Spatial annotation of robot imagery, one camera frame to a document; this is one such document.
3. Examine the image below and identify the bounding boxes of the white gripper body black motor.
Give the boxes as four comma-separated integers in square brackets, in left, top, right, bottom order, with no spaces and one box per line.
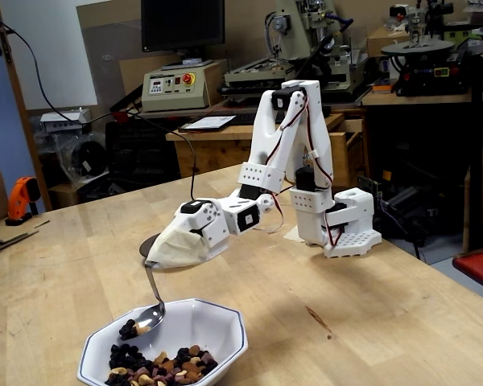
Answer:
[175,199,230,239]

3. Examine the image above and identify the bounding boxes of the white fixed gripper jaw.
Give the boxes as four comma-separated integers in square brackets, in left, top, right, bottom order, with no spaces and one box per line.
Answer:
[203,235,230,261]

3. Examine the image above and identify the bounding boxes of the white moving gripper jaw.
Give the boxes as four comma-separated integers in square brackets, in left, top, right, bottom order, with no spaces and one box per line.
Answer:
[191,204,222,231]

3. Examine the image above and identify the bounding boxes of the bent metal spoon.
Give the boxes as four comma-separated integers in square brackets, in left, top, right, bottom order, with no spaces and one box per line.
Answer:
[118,260,167,342]

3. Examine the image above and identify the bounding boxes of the scooped nuts and raisins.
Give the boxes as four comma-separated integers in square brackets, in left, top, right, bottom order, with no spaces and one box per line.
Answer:
[118,319,151,342]

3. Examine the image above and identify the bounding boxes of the white robot arm with base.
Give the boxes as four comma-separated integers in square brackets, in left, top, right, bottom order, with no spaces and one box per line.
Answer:
[221,79,383,258]

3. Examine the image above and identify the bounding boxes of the dark brown plate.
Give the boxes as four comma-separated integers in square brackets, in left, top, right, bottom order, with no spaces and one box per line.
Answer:
[138,235,162,261]

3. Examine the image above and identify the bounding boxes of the white octagonal bowl blue rim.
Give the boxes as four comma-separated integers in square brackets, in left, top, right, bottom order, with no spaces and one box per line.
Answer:
[76,297,250,386]

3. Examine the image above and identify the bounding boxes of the beige masking tape wrap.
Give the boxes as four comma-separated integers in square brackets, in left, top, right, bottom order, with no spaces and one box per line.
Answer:
[144,219,210,269]

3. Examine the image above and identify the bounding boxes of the wooden workbench cabinet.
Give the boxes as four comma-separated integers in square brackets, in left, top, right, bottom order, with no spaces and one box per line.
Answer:
[165,112,371,190]

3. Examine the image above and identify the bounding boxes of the black plastic crate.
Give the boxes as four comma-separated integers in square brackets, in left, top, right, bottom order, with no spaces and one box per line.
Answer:
[105,118,182,190]

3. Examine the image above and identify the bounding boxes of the beige tape piece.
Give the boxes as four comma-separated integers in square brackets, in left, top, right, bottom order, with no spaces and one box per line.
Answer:
[285,227,307,244]

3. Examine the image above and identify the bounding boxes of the tablet with white screen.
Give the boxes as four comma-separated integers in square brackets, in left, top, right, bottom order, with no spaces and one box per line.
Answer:
[178,114,237,133]

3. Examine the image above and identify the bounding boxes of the black keyboard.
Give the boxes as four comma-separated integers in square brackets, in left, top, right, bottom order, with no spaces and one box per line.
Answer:
[229,112,262,125]

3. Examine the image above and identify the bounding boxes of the beige control box red button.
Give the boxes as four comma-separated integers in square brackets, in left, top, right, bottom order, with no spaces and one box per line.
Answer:
[141,60,222,113]

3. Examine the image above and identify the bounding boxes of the plastic bag with black roll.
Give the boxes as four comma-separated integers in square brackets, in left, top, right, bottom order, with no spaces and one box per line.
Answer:
[52,130,109,186]

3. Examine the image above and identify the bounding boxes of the nuts and raisins mix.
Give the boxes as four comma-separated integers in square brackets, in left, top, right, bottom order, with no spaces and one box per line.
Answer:
[104,343,219,386]

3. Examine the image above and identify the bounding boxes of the small white box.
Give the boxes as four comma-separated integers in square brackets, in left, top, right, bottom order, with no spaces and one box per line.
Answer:
[39,108,92,132]

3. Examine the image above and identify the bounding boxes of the green circuit board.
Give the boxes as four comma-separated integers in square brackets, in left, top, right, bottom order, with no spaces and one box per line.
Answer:
[357,175,383,202]

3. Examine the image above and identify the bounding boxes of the orange black hand tool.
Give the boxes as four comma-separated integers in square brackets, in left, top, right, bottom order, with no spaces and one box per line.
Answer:
[4,176,42,226]

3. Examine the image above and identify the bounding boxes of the black computer monitor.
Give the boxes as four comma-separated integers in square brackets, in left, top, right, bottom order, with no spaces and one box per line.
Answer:
[140,0,226,65]

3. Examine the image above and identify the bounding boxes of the flat cardboard pieces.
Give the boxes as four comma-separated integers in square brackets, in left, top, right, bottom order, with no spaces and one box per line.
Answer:
[0,219,41,257]

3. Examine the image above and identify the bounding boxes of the beige milling machine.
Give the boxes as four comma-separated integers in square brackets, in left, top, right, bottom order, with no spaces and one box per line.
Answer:
[224,0,368,101]

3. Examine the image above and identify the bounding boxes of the brown cardboard box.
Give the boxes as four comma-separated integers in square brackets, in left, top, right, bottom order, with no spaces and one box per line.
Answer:
[365,26,411,57]

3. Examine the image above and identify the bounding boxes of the wooden side table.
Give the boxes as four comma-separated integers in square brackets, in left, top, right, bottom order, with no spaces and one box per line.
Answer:
[361,88,483,108]

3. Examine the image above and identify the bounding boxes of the black scroll saw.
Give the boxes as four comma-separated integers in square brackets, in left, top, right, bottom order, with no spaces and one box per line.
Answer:
[380,2,474,97]

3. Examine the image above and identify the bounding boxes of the red chair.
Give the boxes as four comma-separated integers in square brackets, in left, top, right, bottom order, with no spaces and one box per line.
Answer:
[452,244,483,297]

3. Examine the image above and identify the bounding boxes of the thin black cable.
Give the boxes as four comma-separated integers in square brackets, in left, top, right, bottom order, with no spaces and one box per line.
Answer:
[0,11,297,208]

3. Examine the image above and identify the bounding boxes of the blue door wooden frame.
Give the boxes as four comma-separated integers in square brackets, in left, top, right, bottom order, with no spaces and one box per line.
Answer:
[0,0,52,214]

